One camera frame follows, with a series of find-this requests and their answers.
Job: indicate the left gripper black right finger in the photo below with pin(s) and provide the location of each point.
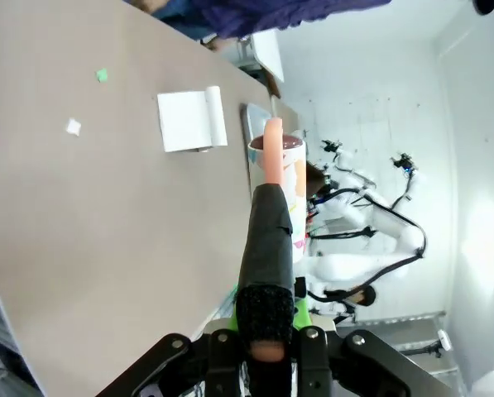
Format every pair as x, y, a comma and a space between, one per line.
354, 364

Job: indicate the white paper scrap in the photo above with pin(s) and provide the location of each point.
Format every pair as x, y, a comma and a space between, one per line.
73, 127

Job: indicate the white lint roller stand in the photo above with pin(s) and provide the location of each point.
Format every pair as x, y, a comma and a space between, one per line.
188, 120

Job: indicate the green paper scrap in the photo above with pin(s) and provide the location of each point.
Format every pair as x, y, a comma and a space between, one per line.
102, 75

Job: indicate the purple jacket torso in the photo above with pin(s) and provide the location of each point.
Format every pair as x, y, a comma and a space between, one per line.
271, 16

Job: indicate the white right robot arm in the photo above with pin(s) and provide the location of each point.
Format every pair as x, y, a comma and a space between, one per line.
346, 260

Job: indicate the metal baking tray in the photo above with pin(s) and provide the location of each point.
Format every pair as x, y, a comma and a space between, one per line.
255, 118

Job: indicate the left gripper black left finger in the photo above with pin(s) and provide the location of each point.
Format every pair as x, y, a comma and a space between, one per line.
180, 364

